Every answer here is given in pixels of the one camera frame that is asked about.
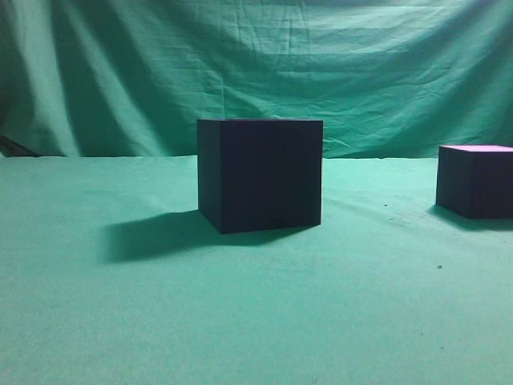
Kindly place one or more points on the green cloth backdrop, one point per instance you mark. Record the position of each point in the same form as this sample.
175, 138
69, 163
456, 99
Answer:
131, 78

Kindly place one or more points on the green table cloth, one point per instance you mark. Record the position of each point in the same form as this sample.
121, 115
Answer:
109, 275

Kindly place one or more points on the large dark cube groove box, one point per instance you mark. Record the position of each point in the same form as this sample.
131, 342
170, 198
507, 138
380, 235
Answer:
256, 175

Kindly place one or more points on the small dark cube block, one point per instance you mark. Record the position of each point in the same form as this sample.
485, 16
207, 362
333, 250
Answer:
475, 181

